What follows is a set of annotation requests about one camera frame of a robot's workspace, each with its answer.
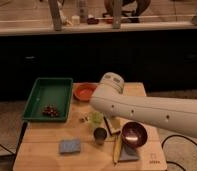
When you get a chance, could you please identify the green plastic tray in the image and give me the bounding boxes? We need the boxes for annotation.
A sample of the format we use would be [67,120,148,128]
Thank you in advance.
[23,78,73,122]

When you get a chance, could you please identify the light green cup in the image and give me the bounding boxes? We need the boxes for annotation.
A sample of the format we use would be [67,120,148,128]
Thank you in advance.
[89,112,103,128]

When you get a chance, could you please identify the yellow banana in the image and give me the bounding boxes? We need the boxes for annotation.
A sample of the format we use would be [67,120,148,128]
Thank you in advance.
[113,133,122,165]

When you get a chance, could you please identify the wooden block eraser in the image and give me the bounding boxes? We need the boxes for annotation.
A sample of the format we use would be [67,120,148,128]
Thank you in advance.
[104,117,121,135]

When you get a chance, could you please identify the blue sponge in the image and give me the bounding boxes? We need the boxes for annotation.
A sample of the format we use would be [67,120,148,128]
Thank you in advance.
[59,139,81,154]

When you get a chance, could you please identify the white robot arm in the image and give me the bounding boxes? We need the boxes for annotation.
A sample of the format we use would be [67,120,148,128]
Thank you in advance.
[90,72,197,138]

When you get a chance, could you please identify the small metal cup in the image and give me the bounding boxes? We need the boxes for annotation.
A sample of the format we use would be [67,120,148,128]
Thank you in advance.
[93,127,107,145]

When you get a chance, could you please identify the black cable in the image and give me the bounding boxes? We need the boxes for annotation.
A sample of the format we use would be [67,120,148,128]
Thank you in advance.
[160,133,197,171]

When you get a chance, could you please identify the dark red grape bunch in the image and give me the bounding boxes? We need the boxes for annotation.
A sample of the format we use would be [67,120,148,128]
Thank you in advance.
[42,106,59,117]

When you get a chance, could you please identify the dark purple bowl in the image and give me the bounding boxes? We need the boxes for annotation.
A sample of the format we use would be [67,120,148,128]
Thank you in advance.
[122,122,148,148]

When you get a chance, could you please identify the grey cloth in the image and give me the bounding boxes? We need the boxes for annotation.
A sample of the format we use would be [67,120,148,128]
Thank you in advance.
[119,146,139,162]

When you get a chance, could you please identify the orange bowl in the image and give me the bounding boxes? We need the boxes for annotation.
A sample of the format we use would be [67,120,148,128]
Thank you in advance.
[73,83,97,102]

